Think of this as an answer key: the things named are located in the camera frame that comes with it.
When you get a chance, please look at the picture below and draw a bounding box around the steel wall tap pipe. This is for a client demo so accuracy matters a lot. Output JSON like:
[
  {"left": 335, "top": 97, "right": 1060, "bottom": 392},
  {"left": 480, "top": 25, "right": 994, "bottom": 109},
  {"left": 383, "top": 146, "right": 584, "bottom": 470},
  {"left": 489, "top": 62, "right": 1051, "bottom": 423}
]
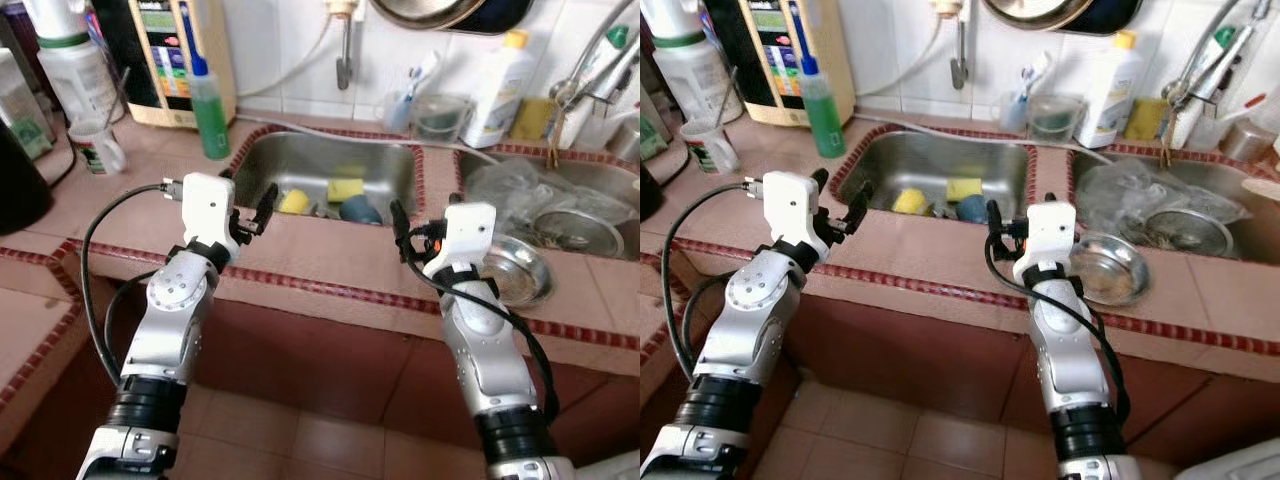
[
  {"left": 950, "top": 15, "right": 969, "bottom": 91},
  {"left": 335, "top": 15, "right": 356, "bottom": 91}
]

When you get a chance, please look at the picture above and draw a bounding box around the large white pump bottle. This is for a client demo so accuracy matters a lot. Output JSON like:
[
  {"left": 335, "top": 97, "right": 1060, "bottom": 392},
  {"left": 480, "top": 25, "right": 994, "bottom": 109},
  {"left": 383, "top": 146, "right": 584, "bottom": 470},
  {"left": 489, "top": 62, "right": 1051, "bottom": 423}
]
[
  {"left": 20, "top": 0, "right": 126, "bottom": 126},
  {"left": 645, "top": 0, "right": 743, "bottom": 126}
]

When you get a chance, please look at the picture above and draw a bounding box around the dark yellow sponge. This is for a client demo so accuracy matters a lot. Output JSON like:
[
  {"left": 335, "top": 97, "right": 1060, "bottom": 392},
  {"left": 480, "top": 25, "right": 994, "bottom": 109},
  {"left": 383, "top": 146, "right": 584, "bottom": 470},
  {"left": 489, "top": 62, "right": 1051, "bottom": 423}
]
[
  {"left": 1125, "top": 97, "right": 1169, "bottom": 141},
  {"left": 510, "top": 97, "right": 556, "bottom": 141}
]

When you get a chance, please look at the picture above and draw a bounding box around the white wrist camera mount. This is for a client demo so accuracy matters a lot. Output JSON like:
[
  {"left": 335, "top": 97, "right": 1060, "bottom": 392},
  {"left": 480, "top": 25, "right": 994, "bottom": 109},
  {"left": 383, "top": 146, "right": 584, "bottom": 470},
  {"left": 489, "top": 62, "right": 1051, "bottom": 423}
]
[
  {"left": 1012, "top": 203, "right": 1079, "bottom": 286},
  {"left": 760, "top": 170, "right": 831, "bottom": 266},
  {"left": 422, "top": 202, "right": 498, "bottom": 281},
  {"left": 180, "top": 172, "right": 241, "bottom": 266}
]

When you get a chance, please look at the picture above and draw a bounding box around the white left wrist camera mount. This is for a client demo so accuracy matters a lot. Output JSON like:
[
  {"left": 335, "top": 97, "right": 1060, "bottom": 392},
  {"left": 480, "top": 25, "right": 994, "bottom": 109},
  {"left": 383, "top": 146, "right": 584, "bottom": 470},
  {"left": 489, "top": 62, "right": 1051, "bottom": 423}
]
[
  {"left": 760, "top": 170, "right": 831, "bottom": 266},
  {"left": 180, "top": 172, "right": 241, "bottom": 266}
]

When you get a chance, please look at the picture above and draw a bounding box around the grey water hose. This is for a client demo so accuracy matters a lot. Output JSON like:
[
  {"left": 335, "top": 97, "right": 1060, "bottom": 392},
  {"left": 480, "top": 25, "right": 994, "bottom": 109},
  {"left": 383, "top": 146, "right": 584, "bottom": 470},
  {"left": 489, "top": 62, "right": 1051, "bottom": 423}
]
[
  {"left": 235, "top": 112, "right": 501, "bottom": 166},
  {"left": 855, "top": 112, "right": 1111, "bottom": 166}
]

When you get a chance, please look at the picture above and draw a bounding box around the thin steel stirring spoon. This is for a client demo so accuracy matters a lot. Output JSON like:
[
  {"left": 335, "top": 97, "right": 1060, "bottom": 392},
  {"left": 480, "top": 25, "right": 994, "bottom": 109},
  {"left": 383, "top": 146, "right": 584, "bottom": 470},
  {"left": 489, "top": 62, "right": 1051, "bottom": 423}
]
[
  {"left": 715, "top": 65, "right": 741, "bottom": 126},
  {"left": 105, "top": 65, "right": 134, "bottom": 126}
]

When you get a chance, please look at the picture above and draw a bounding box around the steel sink basin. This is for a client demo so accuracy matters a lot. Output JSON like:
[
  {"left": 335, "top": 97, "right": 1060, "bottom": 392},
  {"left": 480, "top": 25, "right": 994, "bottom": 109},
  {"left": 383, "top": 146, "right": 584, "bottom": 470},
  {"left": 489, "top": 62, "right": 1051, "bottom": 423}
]
[
  {"left": 1068, "top": 145, "right": 1280, "bottom": 266},
  {"left": 228, "top": 128, "right": 426, "bottom": 226},
  {"left": 838, "top": 125, "right": 1038, "bottom": 223},
  {"left": 455, "top": 145, "right": 641, "bottom": 261}
]

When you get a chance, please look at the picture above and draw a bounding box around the white printed mug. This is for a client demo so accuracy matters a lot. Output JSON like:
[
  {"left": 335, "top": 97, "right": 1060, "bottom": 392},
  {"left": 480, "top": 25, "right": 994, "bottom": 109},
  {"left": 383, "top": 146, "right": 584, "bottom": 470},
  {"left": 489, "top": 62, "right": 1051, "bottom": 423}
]
[
  {"left": 680, "top": 118, "right": 743, "bottom": 176},
  {"left": 68, "top": 118, "right": 129, "bottom": 178}
]

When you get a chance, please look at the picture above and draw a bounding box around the black pot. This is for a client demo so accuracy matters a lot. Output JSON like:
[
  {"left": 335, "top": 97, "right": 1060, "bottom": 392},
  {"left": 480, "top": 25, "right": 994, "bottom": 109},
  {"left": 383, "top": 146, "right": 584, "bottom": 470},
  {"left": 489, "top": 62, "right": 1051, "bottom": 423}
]
[
  {"left": 640, "top": 160, "right": 663, "bottom": 221},
  {"left": 0, "top": 120, "right": 56, "bottom": 236}
]

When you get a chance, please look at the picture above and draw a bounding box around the clear drinking glass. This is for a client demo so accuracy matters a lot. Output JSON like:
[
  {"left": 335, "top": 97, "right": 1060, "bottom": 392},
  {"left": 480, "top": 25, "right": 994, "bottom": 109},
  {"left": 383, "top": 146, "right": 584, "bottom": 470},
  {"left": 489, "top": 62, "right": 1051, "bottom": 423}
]
[{"left": 1190, "top": 108, "right": 1241, "bottom": 151}]

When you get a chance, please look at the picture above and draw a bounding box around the green dish soap bottle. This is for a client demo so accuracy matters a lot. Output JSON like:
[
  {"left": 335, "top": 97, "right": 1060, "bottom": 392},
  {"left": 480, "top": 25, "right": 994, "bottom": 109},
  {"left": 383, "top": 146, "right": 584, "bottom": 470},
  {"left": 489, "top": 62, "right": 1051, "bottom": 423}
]
[
  {"left": 180, "top": 0, "right": 231, "bottom": 161},
  {"left": 792, "top": 0, "right": 846, "bottom": 159}
]

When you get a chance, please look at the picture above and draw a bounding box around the shallow steel bowl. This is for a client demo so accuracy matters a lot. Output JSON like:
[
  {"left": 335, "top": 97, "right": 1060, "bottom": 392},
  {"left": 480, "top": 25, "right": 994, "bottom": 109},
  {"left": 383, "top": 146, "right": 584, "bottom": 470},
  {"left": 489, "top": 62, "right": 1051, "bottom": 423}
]
[
  {"left": 480, "top": 235, "right": 553, "bottom": 309},
  {"left": 1068, "top": 232, "right": 1151, "bottom": 308}
]

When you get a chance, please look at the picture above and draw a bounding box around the red white utensil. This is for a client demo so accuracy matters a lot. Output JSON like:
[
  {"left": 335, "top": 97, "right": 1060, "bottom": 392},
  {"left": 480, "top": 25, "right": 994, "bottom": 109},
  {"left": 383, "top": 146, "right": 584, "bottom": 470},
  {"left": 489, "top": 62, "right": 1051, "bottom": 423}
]
[{"left": 1225, "top": 90, "right": 1280, "bottom": 126}]

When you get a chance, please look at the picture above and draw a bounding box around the beige water purifier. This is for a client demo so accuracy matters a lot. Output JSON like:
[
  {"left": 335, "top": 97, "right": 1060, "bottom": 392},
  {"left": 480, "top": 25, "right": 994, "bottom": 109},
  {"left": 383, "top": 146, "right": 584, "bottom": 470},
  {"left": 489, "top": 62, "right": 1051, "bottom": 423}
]
[
  {"left": 90, "top": 0, "right": 238, "bottom": 129},
  {"left": 705, "top": 0, "right": 856, "bottom": 129}
]

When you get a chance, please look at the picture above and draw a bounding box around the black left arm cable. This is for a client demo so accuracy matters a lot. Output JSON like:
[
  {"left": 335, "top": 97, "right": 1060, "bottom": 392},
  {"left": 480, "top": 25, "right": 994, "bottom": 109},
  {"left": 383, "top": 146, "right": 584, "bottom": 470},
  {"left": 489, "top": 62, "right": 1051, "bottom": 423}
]
[
  {"left": 662, "top": 180, "right": 766, "bottom": 381},
  {"left": 80, "top": 180, "right": 186, "bottom": 386}
]

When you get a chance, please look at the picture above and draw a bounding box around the round steel strainer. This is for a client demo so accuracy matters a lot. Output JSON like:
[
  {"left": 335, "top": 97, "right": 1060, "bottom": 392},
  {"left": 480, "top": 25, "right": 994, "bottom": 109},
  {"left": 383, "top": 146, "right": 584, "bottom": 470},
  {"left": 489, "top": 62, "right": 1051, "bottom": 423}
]
[
  {"left": 530, "top": 208, "right": 626, "bottom": 259},
  {"left": 1140, "top": 208, "right": 1236, "bottom": 259}
]

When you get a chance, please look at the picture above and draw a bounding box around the white bottle yellow cap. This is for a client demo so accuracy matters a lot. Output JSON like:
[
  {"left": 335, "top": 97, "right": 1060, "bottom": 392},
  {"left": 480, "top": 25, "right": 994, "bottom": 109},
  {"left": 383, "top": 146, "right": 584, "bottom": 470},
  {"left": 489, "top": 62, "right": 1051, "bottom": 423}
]
[
  {"left": 462, "top": 30, "right": 536, "bottom": 149},
  {"left": 1075, "top": 30, "right": 1144, "bottom": 149}
]

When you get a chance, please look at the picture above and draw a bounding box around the clear toothbrush cup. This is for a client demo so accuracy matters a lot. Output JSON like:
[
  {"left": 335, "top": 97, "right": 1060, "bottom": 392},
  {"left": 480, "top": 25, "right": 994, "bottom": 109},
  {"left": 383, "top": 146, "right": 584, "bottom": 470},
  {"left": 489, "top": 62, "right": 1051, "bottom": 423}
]
[
  {"left": 383, "top": 90, "right": 421, "bottom": 134},
  {"left": 998, "top": 90, "right": 1036, "bottom": 134}
]

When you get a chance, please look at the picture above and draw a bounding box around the printed carton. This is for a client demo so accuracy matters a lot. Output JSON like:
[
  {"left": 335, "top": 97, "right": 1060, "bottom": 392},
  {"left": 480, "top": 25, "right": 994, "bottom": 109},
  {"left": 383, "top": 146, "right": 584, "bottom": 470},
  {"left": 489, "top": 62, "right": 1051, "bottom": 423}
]
[
  {"left": 0, "top": 45, "right": 51, "bottom": 161},
  {"left": 640, "top": 90, "right": 669, "bottom": 161}
]

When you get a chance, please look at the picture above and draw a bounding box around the small steel cup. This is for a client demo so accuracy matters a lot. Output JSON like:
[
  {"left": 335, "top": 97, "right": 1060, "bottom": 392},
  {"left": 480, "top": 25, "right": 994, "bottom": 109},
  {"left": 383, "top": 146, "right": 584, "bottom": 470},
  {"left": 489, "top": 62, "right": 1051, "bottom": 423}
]
[{"left": 1222, "top": 118, "right": 1279, "bottom": 164}]

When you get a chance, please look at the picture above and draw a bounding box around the white cleaner bottle green cap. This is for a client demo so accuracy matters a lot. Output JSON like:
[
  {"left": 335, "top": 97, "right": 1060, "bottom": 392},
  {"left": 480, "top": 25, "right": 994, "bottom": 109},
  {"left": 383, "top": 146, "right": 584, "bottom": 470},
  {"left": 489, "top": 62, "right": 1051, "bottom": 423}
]
[
  {"left": 560, "top": 25, "right": 633, "bottom": 151},
  {"left": 1170, "top": 25, "right": 1241, "bottom": 151}
]

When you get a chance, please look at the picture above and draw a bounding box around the white water hose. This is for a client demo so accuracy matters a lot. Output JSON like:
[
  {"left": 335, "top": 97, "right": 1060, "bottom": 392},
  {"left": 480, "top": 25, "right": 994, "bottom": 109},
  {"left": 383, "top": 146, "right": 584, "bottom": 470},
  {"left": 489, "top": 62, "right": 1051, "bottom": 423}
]
[
  {"left": 855, "top": 15, "right": 946, "bottom": 101},
  {"left": 235, "top": 15, "right": 336, "bottom": 101}
]

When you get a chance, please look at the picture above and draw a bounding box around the chrome gooseneck faucet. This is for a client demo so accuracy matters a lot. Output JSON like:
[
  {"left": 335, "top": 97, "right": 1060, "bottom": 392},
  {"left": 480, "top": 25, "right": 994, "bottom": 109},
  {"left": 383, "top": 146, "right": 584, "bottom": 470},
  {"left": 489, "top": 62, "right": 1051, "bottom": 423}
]
[
  {"left": 548, "top": 0, "right": 641, "bottom": 111},
  {"left": 1160, "top": 0, "right": 1276, "bottom": 111}
]

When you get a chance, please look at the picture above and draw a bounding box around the dark blue hanging tray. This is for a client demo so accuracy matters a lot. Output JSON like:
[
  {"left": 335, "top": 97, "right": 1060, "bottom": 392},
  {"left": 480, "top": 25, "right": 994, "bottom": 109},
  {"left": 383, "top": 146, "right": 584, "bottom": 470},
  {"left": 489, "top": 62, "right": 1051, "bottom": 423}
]
[
  {"left": 450, "top": 0, "right": 536, "bottom": 36},
  {"left": 1060, "top": 0, "right": 1144, "bottom": 36}
]

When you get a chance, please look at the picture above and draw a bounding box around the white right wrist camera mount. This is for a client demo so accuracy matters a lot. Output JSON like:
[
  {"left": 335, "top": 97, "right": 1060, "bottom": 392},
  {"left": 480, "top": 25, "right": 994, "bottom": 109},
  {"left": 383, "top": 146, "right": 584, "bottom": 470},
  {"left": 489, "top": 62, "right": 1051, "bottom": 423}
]
[
  {"left": 1012, "top": 203, "right": 1079, "bottom": 286},
  {"left": 422, "top": 202, "right": 498, "bottom": 281}
]

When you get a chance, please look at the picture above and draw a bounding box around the clear plastic bag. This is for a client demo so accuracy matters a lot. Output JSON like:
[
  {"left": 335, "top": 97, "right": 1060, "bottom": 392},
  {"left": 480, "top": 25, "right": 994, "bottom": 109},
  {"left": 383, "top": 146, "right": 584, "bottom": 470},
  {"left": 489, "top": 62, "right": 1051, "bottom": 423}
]
[
  {"left": 1075, "top": 155, "right": 1251, "bottom": 236},
  {"left": 465, "top": 155, "right": 641, "bottom": 236}
]

